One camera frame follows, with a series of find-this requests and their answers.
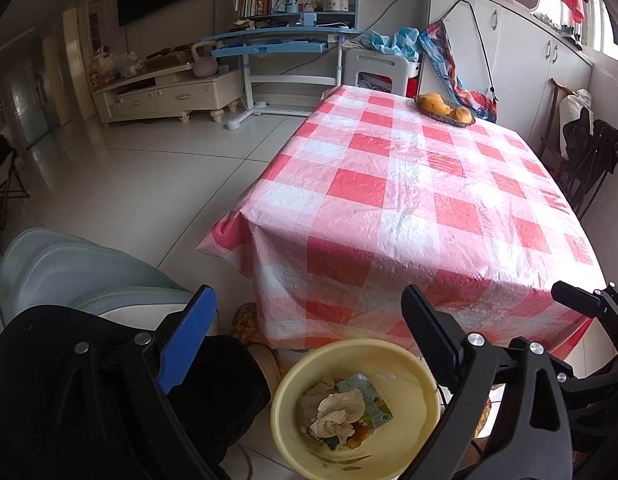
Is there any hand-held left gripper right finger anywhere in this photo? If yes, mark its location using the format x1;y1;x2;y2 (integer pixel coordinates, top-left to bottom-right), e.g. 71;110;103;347
400;284;574;480

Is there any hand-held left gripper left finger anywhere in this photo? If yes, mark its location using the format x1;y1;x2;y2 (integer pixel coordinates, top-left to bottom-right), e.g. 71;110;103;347
51;284;220;480

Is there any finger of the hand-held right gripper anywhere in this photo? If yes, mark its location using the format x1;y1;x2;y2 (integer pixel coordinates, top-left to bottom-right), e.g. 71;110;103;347
551;281;618;356
509;337;576;382

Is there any blue milk carton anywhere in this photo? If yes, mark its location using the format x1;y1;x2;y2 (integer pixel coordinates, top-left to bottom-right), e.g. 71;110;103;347
336;372;394;428

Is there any white wrapper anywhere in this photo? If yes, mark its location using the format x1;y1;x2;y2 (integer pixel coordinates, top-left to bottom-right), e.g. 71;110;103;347
309;389;366;440

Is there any orange carrot with stem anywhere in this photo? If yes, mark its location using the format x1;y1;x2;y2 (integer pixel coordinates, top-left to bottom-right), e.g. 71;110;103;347
346;421;372;448

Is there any yellow plastic basin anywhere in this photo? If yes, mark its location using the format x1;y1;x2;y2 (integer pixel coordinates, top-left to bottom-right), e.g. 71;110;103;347
270;338;442;480

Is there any floral cloth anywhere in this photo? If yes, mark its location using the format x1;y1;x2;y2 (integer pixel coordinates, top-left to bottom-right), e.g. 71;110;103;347
231;302;270;346

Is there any pink checked tablecloth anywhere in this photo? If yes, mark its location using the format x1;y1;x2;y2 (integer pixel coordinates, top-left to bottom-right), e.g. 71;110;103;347
196;84;607;361

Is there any light blue chair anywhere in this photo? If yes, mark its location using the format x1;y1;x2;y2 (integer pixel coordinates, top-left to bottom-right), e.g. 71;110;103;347
0;227;220;341

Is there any black jacket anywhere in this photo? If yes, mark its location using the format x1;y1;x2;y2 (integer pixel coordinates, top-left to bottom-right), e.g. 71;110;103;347
561;110;618;218

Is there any white bag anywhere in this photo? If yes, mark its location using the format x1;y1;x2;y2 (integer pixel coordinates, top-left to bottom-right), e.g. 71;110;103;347
559;89;594;131

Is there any wooden chair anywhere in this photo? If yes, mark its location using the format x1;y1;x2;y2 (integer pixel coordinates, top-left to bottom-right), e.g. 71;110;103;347
539;77;574;176

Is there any woven fruit basket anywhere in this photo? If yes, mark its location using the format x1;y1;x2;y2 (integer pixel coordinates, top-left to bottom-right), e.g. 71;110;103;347
414;94;477;127

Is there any colourful hanging bag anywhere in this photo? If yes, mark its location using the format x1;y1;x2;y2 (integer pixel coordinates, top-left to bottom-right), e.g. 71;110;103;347
419;0;500;125

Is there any cream television cabinet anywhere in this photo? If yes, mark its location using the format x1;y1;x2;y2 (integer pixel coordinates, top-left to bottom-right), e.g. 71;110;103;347
93;67;244;125

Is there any white cabinet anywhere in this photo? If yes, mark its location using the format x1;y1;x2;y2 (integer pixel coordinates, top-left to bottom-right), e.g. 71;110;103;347
421;0;594;146

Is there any black folding chair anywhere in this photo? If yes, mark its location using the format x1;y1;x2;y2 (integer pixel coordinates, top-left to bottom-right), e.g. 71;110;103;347
0;134;30;231

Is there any window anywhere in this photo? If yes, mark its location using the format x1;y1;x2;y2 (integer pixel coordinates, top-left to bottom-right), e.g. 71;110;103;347
584;0;618;66

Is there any cream kettlebell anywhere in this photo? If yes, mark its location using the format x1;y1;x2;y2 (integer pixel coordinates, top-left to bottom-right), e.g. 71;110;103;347
191;42;220;80

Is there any white plastic stool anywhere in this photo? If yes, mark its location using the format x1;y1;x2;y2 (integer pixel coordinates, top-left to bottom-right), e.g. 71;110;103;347
344;47;422;98

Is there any clear plastic bag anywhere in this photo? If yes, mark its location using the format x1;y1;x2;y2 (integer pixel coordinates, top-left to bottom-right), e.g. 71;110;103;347
111;52;144;78

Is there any blue patterned cloth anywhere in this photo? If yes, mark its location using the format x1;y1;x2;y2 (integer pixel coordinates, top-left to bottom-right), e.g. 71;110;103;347
359;26;420;60

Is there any wooden door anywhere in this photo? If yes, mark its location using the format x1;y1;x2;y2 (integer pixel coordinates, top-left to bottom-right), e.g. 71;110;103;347
63;6;92;122

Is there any blue study desk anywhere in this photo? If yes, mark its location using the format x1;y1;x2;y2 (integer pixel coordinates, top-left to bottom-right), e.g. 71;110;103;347
199;0;364;131

